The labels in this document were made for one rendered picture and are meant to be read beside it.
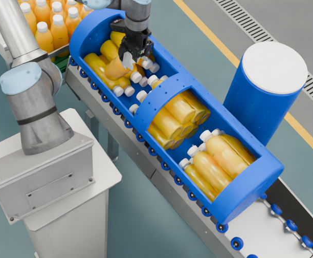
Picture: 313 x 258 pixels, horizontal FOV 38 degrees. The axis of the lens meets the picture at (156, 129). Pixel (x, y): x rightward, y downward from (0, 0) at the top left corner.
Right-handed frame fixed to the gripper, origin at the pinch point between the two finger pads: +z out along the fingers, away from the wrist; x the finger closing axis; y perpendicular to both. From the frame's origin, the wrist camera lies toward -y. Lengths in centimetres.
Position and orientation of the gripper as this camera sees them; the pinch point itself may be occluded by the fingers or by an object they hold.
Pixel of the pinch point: (130, 61)
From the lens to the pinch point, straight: 159.1
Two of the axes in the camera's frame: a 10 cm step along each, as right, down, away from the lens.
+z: -0.9, 5.3, 8.4
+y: 6.4, 6.8, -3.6
